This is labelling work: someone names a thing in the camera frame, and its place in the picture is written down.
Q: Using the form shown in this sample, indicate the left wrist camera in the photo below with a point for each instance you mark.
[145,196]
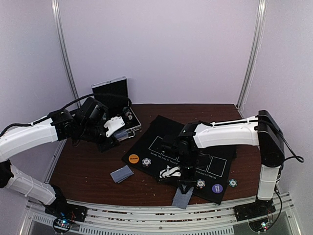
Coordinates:
[93,116]

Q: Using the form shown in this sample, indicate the right aluminium frame post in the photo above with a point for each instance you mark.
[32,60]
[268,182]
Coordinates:
[251,65]

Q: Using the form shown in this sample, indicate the single green poker chip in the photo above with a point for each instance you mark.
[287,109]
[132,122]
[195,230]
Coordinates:
[232,183]

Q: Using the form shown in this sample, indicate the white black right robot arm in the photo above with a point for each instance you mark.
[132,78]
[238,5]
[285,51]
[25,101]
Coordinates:
[259,131]

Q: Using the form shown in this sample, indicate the black poker playing mat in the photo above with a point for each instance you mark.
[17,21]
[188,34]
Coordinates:
[211,164]

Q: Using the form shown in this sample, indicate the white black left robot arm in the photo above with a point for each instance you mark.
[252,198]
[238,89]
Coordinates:
[30,140]

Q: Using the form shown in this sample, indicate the green red poker chip row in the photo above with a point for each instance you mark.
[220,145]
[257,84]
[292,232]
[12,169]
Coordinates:
[127,114]

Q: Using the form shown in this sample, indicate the left aluminium frame post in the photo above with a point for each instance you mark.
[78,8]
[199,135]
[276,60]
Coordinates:
[60,33]

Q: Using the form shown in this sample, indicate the orange big blind button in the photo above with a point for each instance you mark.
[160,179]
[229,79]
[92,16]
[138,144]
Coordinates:
[133,158]

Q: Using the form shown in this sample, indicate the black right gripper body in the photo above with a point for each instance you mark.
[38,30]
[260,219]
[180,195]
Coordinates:
[183,180]

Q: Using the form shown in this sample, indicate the blue playing card deck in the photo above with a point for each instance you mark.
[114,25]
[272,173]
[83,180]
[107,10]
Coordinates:
[121,135]

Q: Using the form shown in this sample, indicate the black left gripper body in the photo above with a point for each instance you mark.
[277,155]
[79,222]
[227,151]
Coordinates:
[102,146]

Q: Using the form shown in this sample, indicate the aluminium frame post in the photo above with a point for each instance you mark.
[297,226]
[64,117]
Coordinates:
[251,65]
[60,33]

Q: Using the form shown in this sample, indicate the blue white chip stack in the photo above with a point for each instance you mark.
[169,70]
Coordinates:
[146,162]

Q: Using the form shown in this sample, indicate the purple small blind button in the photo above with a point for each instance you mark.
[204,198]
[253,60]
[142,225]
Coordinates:
[217,188]

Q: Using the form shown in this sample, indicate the poker chip stack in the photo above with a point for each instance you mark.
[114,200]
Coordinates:
[200,184]

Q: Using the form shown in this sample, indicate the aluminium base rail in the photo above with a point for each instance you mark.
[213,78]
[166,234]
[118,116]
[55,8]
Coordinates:
[198,219]

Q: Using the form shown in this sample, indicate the aluminium poker chip case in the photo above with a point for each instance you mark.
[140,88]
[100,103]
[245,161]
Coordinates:
[114,94]

